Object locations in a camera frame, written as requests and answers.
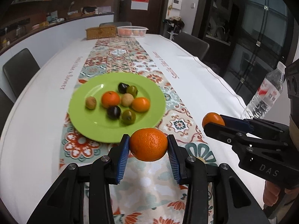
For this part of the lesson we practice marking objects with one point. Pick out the dark plum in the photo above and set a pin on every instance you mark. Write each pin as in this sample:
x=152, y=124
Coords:
x=122, y=88
x=114, y=112

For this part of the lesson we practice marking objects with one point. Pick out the white counter cabinet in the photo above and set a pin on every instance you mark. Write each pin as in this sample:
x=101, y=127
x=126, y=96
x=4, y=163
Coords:
x=44, y=44

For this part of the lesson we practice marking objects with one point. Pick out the right hand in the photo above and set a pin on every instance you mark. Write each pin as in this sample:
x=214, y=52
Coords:
x=271, y=193

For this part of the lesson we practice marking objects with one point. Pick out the woven basket box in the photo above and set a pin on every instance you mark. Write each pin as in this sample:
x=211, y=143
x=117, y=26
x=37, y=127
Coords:
x=101, y=32

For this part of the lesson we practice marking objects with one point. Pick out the black chair far end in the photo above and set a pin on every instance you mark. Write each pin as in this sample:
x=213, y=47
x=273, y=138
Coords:
x=116, y=24

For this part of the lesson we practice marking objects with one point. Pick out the wall intercom panel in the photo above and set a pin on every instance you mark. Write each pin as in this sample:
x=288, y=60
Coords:
x=176, y=4

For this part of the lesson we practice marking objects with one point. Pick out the clear plastic fruit container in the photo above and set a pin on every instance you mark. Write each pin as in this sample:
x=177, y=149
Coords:
x=131, y=31

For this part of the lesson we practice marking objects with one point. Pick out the black chair right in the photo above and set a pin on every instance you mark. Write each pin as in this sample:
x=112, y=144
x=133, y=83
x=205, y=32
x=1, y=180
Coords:
x=193, y=45

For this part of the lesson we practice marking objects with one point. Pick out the brown longan small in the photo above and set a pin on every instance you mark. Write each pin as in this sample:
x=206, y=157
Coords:
x=127, y=100

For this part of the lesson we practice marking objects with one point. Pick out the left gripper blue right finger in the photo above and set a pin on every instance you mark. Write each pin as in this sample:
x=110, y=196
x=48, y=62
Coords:
x=232, y=201

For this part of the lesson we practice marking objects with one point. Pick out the green plate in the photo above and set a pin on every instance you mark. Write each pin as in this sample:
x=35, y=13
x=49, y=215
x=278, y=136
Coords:
x=96, y=110

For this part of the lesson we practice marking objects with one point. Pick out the black chair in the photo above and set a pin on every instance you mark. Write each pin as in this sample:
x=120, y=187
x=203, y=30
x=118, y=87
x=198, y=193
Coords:
x=19, y=70
x=193, y=45
x=5, y=107

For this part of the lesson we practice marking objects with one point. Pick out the green tomato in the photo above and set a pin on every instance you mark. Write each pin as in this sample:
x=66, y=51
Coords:
x=128, y=117
x=133, y=90

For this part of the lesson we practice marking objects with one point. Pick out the black chair near left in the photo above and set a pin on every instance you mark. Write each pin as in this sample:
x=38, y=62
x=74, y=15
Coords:
x=5, y=107

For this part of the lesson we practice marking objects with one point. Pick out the clear water bottle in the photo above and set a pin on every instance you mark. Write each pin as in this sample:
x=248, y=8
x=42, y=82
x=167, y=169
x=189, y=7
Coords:
x=266, y=95

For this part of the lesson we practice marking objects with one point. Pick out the glass sliding door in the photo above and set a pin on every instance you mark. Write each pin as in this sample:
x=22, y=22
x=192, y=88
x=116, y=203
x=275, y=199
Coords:
x=263, y=40

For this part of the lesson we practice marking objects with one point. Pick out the small orange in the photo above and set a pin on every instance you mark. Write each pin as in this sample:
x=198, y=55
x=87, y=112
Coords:
x=212, y=118
x=140, y=104

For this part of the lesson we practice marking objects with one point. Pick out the patterned table runner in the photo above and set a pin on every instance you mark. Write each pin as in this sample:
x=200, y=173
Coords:
x=148, y=193

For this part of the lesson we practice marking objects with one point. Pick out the large orange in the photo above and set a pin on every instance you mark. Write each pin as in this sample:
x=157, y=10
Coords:
x=110, y=98

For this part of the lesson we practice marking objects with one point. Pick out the dark wooden door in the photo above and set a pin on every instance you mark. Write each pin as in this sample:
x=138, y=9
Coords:
x=145, y=13

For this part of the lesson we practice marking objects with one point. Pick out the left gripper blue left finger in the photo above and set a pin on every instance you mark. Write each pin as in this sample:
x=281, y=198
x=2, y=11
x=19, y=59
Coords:
x=64, y=200

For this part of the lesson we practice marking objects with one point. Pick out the brown longan large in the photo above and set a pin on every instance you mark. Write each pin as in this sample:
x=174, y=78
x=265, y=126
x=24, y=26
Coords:
x=90, y=103

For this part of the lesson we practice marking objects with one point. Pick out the white tablecloth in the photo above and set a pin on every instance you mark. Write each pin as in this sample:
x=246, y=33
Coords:
x=31, y=138

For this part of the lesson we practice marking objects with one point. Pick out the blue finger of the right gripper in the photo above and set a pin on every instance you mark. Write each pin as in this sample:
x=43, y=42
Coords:
x=255, y=126
x=232, y=137

